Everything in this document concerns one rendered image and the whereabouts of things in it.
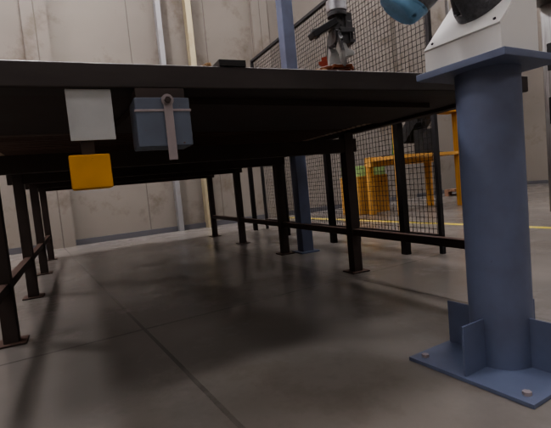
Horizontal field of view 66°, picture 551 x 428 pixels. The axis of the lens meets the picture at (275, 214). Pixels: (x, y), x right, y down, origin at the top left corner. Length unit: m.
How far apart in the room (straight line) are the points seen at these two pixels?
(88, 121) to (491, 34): 1.03
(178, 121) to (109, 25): 5.91
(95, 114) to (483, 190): 1.03
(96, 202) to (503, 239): 5.75
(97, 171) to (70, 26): 5.87
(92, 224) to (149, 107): 5.42
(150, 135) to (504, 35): 0.93
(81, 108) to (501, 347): 1.27
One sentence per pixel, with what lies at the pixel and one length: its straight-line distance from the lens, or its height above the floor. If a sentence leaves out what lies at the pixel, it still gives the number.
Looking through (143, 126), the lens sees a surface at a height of 0.76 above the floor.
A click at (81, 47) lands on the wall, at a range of 6.81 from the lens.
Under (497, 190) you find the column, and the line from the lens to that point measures 1.30.
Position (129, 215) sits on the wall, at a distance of 6.55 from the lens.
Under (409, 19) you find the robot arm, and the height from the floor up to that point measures 1.00.
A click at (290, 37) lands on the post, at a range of 3.67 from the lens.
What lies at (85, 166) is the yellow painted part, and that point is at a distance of 1.07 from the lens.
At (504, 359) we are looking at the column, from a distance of 1.41.
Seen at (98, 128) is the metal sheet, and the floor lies 0.76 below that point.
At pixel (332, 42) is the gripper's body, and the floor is 1.09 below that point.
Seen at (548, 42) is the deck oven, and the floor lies 1.56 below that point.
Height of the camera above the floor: 0.59
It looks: 4 degrees down
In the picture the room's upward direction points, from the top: 5 degrees counter-clockwise
